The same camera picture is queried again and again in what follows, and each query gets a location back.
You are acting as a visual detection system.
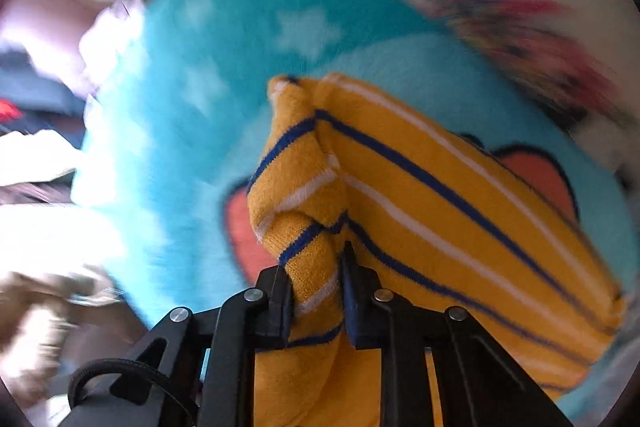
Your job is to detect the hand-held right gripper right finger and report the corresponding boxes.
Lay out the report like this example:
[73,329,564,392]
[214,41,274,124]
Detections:
[340,241,573,427]

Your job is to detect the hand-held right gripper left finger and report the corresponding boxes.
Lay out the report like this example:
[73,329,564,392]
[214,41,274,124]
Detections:
[107,264,296,427]

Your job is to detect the yellow striped sweater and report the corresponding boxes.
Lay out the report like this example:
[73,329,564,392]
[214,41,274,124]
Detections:
[247,73,628,427]

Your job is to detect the blue star printed blanket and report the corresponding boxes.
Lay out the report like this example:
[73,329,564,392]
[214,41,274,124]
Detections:
[70,0,632,423]

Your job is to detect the black cable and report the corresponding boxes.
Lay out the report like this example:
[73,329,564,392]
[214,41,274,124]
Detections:
[67,358,198,427]

